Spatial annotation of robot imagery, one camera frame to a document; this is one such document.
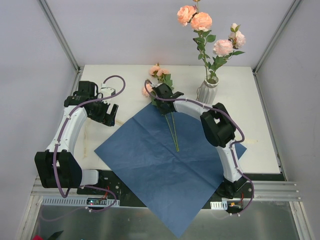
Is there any cream printed ribbon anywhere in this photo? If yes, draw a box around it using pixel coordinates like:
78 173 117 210
83 119 125 161

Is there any blue wrapping paper sheet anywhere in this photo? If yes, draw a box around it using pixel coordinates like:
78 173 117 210
93 103 248 238

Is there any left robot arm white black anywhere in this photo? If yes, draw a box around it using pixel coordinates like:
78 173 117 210
34 81 118 195

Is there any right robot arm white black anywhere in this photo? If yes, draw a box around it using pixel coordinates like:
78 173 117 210
150 83 247 199

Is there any white ribbed ceramic vase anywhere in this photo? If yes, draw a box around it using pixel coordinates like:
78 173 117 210
196 76 219 105

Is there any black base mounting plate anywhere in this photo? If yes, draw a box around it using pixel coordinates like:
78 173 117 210
76 168 253 208

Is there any red object bottom edge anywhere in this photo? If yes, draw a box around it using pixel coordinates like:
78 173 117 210
32 235 44 240

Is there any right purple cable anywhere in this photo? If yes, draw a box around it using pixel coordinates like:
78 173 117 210
144 79 256 221

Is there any purple cable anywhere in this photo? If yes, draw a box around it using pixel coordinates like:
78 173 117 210
144 79 256 221
39 74 126 221

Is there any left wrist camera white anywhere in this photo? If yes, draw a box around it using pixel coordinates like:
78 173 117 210
99 83 116 98

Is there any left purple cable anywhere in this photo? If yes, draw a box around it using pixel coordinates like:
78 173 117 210
39 74 126 221

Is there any left white cable duct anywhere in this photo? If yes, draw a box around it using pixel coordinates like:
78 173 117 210
42 196 120 208

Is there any white cable duct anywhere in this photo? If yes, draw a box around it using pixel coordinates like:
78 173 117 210
42 196 120 208
210 201 228 211

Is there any left aluminium frame post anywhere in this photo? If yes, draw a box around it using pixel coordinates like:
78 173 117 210
37 0 81 74

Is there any aluminium frame post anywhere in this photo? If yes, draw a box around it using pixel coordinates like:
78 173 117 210
37 0 81 74
252 0 303 76

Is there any right white cable duct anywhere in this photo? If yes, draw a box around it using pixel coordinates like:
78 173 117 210
210 201 228 211

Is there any right aluminium frame post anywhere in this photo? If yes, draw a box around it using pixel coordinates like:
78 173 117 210
252 0 303 76

